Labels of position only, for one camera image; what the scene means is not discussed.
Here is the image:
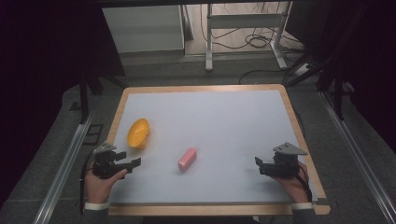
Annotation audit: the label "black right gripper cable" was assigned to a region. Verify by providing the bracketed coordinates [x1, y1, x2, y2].
[295, 173, 314, 203]

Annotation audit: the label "aluminium rail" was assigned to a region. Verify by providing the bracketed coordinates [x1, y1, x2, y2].
[319, 91, 396, 224]
[32, 111, 98, 224]

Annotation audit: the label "orange yellow fruit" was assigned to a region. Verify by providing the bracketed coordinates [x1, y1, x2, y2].
[126, 118, 151, 150]

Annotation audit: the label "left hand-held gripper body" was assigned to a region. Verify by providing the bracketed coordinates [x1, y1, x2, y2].
[92, 141, 129, 180]

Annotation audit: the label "pink soap bar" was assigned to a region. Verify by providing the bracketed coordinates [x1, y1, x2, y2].
[177, 147, 198, 173]

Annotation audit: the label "person's right hand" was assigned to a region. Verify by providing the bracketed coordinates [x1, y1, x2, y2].
[275, 161, 313, 205]

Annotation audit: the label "white power strip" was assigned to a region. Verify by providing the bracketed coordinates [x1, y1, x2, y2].
[292, 63, 314, 78]

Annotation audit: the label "black metal stand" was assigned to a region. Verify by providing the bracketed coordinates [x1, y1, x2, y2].
[333, 70, 346, 121]
[78, 74, 91, 125]

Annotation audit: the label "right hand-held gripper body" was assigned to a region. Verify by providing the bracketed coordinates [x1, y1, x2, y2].
[260, 142, 309, 180]

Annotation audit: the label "black floor cables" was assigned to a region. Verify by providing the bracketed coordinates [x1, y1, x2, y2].
[199, 2, 304, 54]

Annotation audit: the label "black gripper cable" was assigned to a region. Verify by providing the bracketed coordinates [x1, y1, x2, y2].
[295, 173, 314, 203]
[78, 149, 98, 217]

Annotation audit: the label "black floor plate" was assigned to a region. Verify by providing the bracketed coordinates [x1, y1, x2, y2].
[81, 123, 105, 146]

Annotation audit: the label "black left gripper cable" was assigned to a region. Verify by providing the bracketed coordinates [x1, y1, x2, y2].
[78, 149, 98, 217]

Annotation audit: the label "grey cabinet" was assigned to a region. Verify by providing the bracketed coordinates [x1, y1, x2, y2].
[102, 4, 186, 54]

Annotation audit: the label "white desk frame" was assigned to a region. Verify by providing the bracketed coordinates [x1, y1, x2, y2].
[205, 2, 293, 73]

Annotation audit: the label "person's left hand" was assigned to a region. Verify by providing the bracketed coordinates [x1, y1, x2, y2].
[84, 167, 128, 205]

